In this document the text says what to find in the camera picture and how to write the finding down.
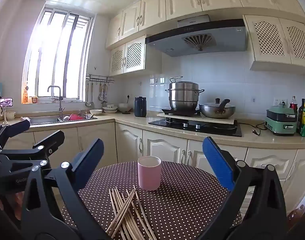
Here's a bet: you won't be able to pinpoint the beige kitchen countertop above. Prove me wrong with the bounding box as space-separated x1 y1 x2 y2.
0 109 305 150

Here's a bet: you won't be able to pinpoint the grey range hood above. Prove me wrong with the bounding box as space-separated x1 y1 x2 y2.
145 14 248 57

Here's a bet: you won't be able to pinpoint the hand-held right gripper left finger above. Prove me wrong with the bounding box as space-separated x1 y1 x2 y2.
21 138 110 240

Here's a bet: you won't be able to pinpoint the black power cord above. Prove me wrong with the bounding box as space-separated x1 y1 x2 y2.
239 122 268 137

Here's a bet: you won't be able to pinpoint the cream base cabinets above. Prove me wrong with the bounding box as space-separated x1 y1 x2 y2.
3 122 305 214

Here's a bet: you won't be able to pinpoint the steel kitchen sink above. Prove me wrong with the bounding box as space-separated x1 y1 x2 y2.
20 115 98 126

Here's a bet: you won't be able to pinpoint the pink cup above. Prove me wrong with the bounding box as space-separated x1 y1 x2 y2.
138 156 161 191

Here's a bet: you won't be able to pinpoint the black kettle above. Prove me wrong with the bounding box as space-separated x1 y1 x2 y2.
134 96 147 117

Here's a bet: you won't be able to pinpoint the cream wall cabinets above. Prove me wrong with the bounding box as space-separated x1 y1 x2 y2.
105 0 305 49

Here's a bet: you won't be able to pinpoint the steel wok with black handle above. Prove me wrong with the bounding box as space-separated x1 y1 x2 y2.
199 98 236 119

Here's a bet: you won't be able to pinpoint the kitchen window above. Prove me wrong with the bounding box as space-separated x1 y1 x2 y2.
22 6 93 104

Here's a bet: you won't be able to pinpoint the black induction cooker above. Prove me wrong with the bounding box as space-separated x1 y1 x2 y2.
161 107 201 117

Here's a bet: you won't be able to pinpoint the hanging metal ladle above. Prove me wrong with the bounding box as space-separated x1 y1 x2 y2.
85 82 93 107

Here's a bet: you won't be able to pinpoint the cream lattice door cabinet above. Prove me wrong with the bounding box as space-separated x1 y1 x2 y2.
109 35 146 77
243 15 305 74

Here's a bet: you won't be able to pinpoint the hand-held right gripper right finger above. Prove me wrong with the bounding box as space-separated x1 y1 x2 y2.
197 137 288 240

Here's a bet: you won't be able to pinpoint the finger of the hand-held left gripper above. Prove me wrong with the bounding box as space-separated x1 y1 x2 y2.
0 119 31 153
0 129 65 173

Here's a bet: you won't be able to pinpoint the pile of wooden chopsticks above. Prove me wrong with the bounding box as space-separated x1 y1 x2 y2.
106 185 158 240

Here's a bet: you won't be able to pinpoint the person's left hand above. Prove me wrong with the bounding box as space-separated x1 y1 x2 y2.
0 192 25 219

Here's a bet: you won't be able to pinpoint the black glass gas stove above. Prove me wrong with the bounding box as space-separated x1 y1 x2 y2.
148 117 242 137

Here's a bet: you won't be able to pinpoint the steel steamer pot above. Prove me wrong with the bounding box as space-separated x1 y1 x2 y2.
165 76 205 110

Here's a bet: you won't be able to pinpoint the metal utensil rail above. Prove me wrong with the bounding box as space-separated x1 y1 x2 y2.
86 74 115 84

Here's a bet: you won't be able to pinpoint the hanging metal skimmer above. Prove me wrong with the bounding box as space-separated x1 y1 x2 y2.
99 82 109 107

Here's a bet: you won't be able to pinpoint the metal sink faucet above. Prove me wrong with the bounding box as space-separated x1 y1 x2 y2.
48 85 66 120

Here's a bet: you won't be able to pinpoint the green multi-cooker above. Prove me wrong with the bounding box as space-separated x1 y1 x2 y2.
264 105 298 136

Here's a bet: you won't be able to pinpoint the brown polka dot tablecloth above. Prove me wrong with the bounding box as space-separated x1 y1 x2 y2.
61 161 243 240

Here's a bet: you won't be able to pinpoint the dark glass bottle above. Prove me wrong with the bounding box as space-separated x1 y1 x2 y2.
298 98 305 133

